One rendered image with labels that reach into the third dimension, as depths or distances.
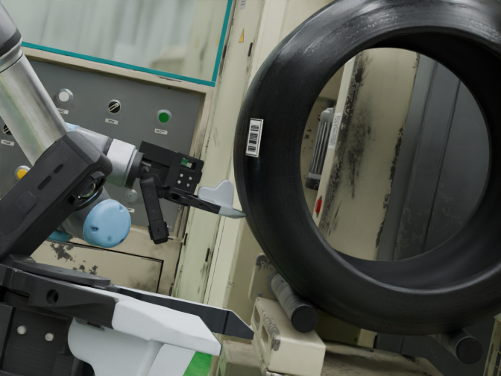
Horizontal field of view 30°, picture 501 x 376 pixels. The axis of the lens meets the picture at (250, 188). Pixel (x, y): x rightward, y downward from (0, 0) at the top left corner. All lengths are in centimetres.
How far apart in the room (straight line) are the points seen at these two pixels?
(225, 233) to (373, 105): 317
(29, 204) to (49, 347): 8
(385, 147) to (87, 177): 140
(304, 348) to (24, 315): 105
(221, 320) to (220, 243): 441
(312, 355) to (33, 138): 56
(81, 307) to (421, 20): 112
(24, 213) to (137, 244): 171
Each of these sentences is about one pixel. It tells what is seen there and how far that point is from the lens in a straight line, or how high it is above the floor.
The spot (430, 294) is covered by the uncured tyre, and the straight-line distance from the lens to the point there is 155.
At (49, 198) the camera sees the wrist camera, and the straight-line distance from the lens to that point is 53.
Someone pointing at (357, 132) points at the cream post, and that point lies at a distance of 189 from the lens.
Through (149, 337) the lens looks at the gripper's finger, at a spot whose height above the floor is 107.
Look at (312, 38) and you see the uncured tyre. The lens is 152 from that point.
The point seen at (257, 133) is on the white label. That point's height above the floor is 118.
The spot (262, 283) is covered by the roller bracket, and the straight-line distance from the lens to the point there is 187.
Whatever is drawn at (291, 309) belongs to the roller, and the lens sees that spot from 156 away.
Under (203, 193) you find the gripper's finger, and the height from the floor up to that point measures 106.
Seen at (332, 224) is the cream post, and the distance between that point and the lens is 189.
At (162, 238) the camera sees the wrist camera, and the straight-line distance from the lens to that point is 159.
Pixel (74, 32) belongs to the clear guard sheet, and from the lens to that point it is 227.
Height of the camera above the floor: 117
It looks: 3 degrees down
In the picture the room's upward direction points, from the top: 12 degrees clockwise
